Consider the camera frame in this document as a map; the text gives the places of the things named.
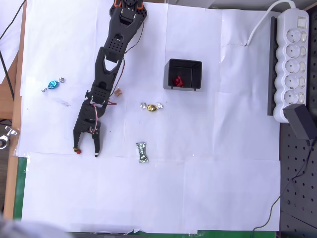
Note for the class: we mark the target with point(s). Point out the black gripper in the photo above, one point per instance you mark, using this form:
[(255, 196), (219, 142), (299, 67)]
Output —
[(84, 127)]

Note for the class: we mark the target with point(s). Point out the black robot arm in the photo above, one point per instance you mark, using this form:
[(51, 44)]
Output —
[(116, 44)]

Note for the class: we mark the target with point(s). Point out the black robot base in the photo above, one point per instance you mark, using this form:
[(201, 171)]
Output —
[(145, 15)]

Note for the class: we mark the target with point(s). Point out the black box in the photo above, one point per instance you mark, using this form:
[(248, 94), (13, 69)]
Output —
[(166, 74)]

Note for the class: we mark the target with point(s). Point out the brown caramel cube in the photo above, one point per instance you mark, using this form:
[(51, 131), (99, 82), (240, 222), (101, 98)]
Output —
[(119, 93)]

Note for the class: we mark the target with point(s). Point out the green foil snack packet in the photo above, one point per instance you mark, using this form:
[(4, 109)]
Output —
[(142, 152)]

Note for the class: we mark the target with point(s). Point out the blue wrapped candy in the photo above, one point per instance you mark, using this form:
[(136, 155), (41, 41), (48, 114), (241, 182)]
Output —
[(52, 84)]

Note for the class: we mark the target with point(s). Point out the gold wrapped candy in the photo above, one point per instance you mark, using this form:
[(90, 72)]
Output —
[(151, 108)]

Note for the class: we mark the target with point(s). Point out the silver metal clamp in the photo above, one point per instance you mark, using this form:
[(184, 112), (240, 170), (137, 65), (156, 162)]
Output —
[(7, 137)]

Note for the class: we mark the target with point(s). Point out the white paper table cover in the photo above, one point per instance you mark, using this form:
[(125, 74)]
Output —
[(173, 186)]

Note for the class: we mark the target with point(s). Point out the blurred grey object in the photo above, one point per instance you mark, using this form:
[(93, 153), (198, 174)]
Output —
[(27, 228)]

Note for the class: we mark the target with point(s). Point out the dark shelf ledge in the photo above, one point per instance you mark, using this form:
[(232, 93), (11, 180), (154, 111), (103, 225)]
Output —
[(271, 74)]

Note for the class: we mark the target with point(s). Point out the black pegboard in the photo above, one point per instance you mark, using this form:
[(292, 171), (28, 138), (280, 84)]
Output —
[(297, 173)]

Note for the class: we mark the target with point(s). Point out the black power adapter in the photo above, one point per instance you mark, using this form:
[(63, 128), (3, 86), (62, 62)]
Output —
[(299, 121)]

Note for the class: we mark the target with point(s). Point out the white power strip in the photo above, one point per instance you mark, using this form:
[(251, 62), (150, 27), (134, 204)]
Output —
[(292, 62)]

